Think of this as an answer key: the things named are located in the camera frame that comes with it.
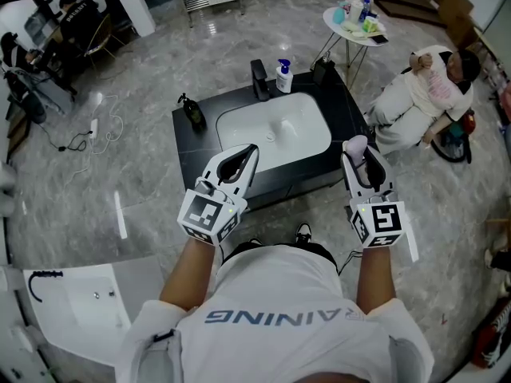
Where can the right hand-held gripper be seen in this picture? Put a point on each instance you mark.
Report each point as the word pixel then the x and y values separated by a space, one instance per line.
pixel 377 222

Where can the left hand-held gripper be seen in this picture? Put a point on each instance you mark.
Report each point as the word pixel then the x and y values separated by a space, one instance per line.
pixel 203 214

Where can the person's left forearm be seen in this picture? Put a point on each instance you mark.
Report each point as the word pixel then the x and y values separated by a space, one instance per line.
pixel 187 277

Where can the person's right forearm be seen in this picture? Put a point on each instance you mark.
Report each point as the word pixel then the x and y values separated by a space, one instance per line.
pixel 375 281

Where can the black vanity cabinet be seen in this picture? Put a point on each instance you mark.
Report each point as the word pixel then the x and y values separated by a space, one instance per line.
pixel 199 146

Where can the metal sink drain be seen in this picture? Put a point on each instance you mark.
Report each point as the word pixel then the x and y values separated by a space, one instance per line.
pixel 271 136

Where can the dark pump bottle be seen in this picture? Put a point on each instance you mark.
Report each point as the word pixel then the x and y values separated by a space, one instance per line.
pixel 195 114

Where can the person's left shoe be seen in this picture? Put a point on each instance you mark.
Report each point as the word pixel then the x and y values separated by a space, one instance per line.
pixel 255 241

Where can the person's shoe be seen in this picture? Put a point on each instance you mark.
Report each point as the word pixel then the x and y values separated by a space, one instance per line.
pixel 303 231
pixel 255 241

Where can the white sink basin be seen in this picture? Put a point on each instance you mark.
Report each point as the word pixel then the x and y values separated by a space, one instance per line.
pixel 295 118

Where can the person's right shoe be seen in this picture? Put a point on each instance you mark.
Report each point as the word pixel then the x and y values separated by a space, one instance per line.
pixel 303 231

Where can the black shorts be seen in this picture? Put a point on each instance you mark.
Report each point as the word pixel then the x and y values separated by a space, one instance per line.
pixel 315 251

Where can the red and teal vacuum cleaner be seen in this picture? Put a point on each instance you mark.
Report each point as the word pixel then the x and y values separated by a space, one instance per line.
pixel 455 138

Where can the white pump bottle blue top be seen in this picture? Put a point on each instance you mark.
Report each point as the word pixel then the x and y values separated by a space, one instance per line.
pixel 284 79

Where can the black square pump dispenser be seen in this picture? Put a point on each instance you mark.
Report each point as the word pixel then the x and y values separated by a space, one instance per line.
pixel 323 72

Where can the smartphone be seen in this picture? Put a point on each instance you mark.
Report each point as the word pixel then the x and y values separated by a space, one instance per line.
pixel 379 40

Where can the white power strip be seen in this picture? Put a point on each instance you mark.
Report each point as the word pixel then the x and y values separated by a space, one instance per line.
pixel 94 127

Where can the white soft pack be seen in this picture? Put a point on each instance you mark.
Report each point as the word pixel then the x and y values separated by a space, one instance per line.
pixel 351 28

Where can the green tissue pack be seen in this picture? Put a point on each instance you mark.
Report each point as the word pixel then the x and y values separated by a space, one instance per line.
pixel 370 24

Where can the round white side table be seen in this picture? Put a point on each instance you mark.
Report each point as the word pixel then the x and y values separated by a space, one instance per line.
pixel 333 26

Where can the white printed T-shirt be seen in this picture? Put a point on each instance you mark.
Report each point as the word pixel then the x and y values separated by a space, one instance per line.
pixel 279 325

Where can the teal bottle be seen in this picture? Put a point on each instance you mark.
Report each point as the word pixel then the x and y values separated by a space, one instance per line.
pixel 339 15

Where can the white canister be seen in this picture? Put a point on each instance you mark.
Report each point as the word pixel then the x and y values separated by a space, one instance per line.
pixel 355 12

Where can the blue label bottle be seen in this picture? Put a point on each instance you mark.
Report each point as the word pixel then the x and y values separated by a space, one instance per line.
pixel 365 10

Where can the black step platform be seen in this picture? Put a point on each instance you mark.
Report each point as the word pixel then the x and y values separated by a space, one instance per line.
pixel 403 2

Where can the large cardboard box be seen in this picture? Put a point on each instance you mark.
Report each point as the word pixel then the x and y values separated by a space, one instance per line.
pixel 459 14

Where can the white washbasin unit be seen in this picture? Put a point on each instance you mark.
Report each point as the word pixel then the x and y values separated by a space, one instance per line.
pixel 88 305

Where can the red patterned bag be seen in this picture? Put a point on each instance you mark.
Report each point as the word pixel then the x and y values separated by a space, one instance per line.
pixel 491 341

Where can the black desk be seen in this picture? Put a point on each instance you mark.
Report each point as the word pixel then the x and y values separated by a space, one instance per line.
pixel 48 60

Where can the black curved faucet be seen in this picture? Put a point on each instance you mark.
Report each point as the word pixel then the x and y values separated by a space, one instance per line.
pixel 44 273

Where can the clear glass tank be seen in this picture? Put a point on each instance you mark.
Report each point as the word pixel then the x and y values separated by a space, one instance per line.
pixel 38 26

